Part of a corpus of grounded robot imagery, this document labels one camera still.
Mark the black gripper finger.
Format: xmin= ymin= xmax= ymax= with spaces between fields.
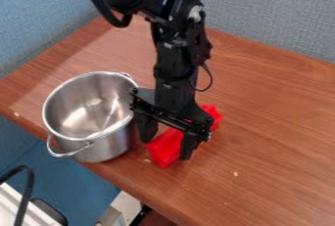
xmin=180 ymin=132 xmax=200 ymax=160
xmin=136 ymin=113 xmax=159 ymax=143

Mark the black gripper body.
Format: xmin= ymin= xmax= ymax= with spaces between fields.
xmin=130 ymin=74 xmax=213 ymax=142

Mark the red block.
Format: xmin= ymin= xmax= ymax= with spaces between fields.
xmin=146 ymin=105 xmax=224 ymax=169

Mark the stainless steel pot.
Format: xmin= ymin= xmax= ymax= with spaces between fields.
xmin=42 ymin=71 xmax=138 ymax=162

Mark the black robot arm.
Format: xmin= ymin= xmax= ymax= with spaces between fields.
xmin=90 ymin=0 xmax=213 ymax=159

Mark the dark chair part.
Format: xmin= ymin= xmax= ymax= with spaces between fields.
xmin=31 ymin=199 xmax=69 ymax=226

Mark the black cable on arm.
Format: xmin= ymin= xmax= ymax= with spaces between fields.
xmin=193 ymin=63 xmax=215 ymax=93

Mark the table leg frame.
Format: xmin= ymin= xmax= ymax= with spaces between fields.
xmin=96 ymin=190 xmax=176 ymax=226

